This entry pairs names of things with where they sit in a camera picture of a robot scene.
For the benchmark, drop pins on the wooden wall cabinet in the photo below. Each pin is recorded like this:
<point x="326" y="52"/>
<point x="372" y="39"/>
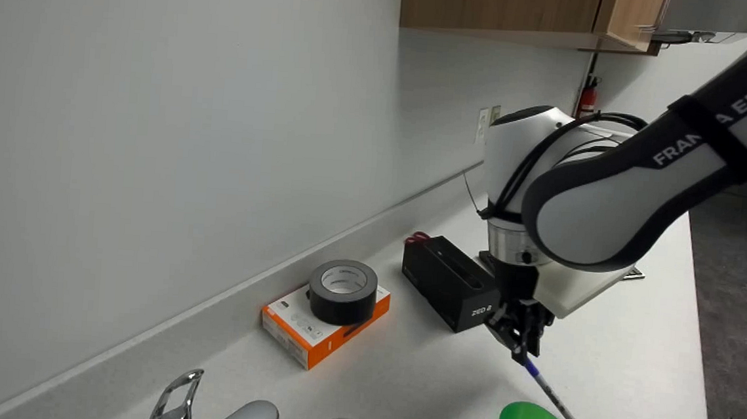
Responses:
<point x="499" y="8"/>

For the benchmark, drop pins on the black rectangular box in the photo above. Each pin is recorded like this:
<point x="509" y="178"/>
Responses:
<point x="450" y="287"/>

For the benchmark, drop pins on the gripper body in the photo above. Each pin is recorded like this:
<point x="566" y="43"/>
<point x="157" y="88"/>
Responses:
<point x="517" y="282"/>

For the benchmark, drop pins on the chrome tap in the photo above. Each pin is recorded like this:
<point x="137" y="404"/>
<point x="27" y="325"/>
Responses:
<point x="179" y="406"/>

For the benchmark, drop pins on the red fire extinguisher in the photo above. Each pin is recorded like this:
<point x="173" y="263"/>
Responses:
<point x="587" y="101"/>

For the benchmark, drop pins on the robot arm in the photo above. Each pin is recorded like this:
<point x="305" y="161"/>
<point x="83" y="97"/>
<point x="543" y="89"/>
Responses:
<point x="597" y="212"/>

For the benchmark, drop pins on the blue and white marker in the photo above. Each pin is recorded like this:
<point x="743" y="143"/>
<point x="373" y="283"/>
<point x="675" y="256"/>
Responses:
<point x="551" y="394"/>

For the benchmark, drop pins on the black tape roll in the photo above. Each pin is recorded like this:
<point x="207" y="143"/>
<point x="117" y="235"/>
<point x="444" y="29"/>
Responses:
<point x="342" y="298"/>

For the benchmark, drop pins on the red scissors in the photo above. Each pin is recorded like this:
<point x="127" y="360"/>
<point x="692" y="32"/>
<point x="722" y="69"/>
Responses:
<point x="416" y="237"/>

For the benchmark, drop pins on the orange and white box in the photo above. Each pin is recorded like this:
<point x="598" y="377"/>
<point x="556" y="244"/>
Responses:
<point x="312" y="340"/>

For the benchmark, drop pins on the steel range hood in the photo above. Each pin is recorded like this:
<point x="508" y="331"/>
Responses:
<point x="716" y="15"/>

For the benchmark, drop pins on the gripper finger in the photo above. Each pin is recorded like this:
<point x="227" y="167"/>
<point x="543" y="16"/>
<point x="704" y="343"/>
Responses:
<point x="504" y="328"/>
<point x="537" y="327"/>

